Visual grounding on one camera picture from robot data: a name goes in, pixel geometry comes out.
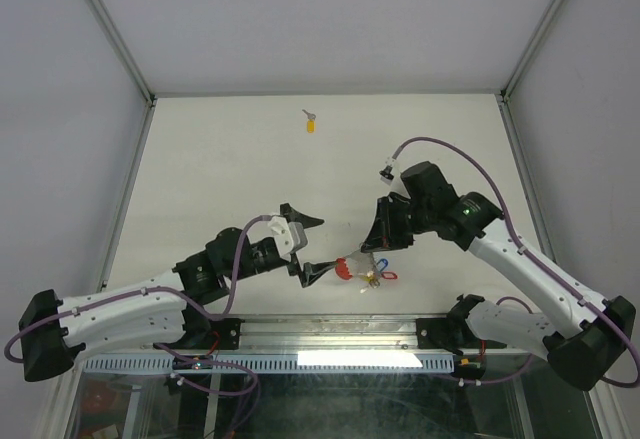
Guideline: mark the grey slotted cable duct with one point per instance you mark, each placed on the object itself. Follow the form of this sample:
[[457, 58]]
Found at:
[[305, 362]]

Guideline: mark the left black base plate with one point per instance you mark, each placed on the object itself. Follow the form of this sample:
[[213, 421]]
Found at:
[[222, 334]]

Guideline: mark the aluminium front rail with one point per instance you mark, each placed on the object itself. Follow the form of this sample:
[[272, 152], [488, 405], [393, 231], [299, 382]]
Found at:
[[325, 331]]

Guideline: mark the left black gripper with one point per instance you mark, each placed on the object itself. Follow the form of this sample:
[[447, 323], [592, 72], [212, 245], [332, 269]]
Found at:
[[309, 271]]

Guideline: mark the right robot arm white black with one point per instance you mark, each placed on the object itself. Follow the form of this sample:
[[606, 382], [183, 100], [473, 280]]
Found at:
[[576, 330]]

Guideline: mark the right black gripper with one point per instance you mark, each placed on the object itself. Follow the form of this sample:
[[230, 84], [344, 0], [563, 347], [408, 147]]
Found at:
[[382, 236]]

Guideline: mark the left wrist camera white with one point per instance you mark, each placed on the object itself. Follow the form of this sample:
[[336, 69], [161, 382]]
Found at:
[[289, 236]]

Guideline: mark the red grey keyring holder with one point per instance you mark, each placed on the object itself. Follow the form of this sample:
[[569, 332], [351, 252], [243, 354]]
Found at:
[[349, 267]]

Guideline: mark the blue tag key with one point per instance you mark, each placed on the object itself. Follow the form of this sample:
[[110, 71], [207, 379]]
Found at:
[[382, 264]]

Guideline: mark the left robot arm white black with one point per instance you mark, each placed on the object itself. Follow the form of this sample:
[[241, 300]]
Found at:
[[55, 333]]

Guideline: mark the red tag key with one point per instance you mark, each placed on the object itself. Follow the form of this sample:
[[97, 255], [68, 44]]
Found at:
[[389, 275]]

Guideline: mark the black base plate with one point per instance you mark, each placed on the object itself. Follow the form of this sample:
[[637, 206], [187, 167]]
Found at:
[[442, 333], [222, 334]]

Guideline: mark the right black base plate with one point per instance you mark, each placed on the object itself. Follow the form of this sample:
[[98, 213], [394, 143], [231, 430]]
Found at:
[[442, 333]]

